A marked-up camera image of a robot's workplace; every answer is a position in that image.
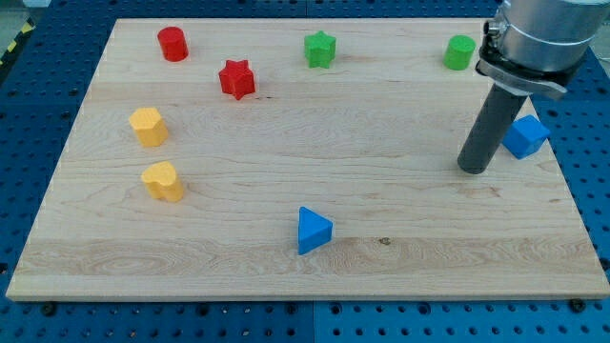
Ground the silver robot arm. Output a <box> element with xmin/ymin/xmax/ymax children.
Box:
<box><xmin>476</xmin><ymin>0</ymin><xmax>609</xmax><ymax>99</ymax></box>

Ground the blue triangle block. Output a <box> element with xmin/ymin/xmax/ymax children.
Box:
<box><xmin>297</xmin><ymin>207</ymin><xmax>334</xmax><ymax>254</ymax></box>

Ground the light wooden board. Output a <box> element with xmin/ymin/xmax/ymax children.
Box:
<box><xmin>7</xmin><ymin>18</ymin><xmax>609</xmax><ymax>302</ymax></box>

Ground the red star block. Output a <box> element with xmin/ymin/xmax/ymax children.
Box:
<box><xmin>218</xmin><ymin>60</ymin><xmax>255</xmax><ymax>100</ymax></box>

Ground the green star block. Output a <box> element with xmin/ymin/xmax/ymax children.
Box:
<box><xmin>304</xmin><ymin>30</ymin><xmax>336</xmax><ymax>69</ymax></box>

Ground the yellow heart block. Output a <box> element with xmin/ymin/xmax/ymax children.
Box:
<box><xmin>140</xmin><ymin>161</ymin><xmax>184</xmax><ymax>202</ymax></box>

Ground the yellow hexagon block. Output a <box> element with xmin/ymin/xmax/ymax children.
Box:
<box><xmin>129</xmin><ymin>107</ymin><xmax>169</xmax><ymax>148</ymax></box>

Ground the red cylinder block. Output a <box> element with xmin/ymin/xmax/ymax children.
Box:
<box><xmin>157</xmin><ymin>27</ymin><xmax>189</xmax><ymax>62</ymax></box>

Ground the green cylinder block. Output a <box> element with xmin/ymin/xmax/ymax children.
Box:
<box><xmin>443</xmin><ymin>34</ymin><xmax>477</xmax><ymax>71</ymax></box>

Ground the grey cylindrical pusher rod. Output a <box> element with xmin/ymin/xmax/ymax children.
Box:
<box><xmin>457</xmin><ymin>84</ymin><xmax>528</xmax><ymax>174</ymax></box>

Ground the blue cube block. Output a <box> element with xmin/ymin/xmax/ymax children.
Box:
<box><xmin>502</xmin><ymin>114</ymin><xmax>550</xmax><ymax>159</ymax></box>

